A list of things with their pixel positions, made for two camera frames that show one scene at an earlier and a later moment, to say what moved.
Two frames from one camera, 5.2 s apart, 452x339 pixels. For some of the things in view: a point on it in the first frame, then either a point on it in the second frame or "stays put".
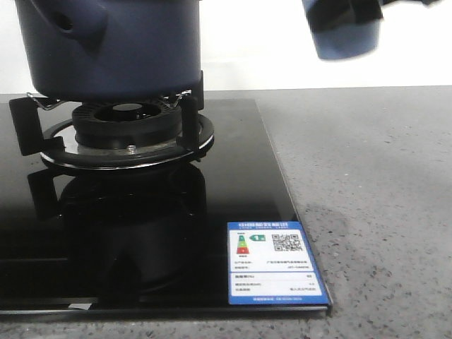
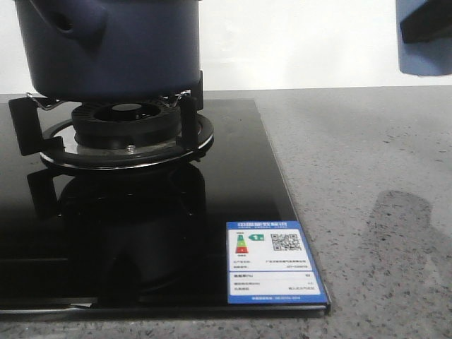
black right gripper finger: (324, 14) -> (431, 20)
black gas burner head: (127, 124) stays put
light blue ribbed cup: (350, 40) -> (427, 57)
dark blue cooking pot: (111, 51) stays put
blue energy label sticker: (270, 263) stays put
